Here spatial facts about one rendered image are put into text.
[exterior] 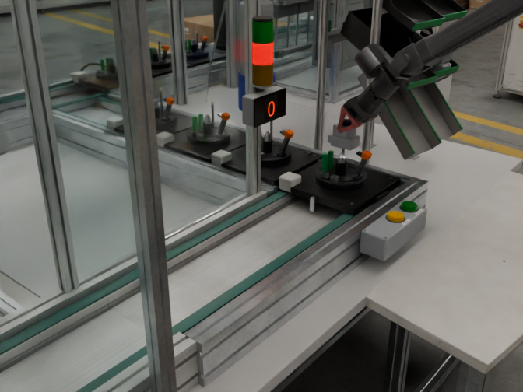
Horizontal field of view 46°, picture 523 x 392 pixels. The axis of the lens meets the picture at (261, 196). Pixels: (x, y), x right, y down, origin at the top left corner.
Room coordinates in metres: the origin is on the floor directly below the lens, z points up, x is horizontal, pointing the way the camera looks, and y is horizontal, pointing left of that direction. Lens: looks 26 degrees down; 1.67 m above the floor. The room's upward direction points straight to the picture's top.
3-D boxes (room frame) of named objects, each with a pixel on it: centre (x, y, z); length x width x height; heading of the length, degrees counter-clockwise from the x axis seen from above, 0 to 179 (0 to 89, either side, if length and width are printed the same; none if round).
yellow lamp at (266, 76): (1.46, 0.00, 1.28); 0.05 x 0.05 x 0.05
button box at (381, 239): (1.32, -0.33, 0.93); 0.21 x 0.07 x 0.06; 140
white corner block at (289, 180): (1.51, -0.08, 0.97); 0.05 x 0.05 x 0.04; 50
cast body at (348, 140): (1.53, -0.21, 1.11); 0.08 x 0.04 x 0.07; 51
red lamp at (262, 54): (1.46, 0.00, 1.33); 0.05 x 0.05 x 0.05
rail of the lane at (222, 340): (1.22, -0.16, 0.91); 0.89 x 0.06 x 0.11; 140
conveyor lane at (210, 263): (1.31, -0.01, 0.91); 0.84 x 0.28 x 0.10; 140
